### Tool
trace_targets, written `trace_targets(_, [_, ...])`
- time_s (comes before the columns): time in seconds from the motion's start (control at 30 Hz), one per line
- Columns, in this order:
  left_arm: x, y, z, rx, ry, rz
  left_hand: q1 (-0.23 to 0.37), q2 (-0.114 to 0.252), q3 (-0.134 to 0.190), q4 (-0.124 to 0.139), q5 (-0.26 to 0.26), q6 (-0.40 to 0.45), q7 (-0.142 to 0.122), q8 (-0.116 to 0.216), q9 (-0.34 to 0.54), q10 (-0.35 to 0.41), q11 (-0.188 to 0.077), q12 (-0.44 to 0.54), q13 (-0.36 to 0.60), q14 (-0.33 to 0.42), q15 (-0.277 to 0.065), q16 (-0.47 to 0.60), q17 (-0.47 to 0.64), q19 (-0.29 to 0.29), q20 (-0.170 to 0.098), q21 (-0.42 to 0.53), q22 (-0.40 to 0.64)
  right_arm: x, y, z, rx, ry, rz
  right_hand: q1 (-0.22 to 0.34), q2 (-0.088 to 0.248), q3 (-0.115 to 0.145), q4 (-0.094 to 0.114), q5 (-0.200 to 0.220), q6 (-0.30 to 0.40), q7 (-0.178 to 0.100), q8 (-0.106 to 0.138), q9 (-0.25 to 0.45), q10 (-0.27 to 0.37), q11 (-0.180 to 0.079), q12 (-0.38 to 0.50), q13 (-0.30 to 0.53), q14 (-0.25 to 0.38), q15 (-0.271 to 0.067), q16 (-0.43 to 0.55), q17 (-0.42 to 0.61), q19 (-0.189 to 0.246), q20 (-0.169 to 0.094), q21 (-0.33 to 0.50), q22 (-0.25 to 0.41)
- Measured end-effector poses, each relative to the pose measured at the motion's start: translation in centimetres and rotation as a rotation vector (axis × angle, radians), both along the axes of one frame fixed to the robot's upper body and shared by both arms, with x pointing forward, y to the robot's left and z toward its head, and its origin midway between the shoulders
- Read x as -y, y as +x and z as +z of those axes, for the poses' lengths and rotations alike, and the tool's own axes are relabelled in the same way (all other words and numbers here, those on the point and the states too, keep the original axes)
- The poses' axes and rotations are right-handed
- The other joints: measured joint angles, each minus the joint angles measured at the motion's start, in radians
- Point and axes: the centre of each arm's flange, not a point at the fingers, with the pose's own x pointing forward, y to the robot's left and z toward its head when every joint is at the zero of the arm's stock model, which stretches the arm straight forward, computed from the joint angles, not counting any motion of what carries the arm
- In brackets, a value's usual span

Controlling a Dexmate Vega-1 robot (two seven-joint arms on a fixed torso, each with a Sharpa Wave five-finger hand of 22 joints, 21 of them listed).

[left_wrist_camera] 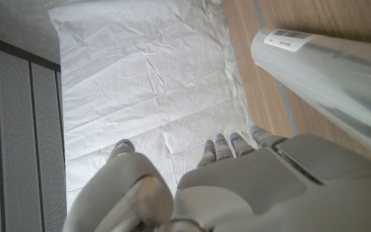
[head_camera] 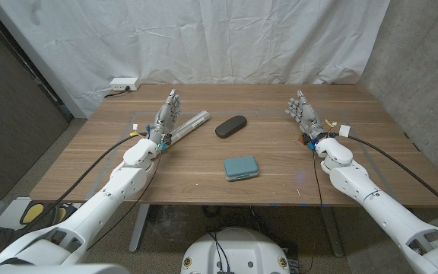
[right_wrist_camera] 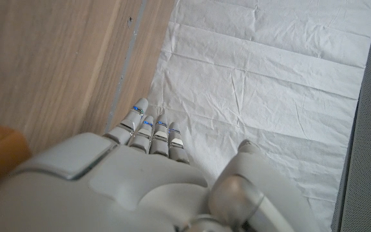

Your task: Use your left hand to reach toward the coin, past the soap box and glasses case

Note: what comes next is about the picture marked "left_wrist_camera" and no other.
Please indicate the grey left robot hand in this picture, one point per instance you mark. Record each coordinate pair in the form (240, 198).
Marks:
(269, 190)

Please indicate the white wrinkled backdrop cloth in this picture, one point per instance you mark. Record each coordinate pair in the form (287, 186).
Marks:
(147, 80)

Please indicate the long clear plastic bar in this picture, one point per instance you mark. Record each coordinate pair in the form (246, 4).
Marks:
(327, 77)

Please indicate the grey perforated metal panel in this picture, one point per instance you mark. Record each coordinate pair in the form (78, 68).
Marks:
(18, 145)

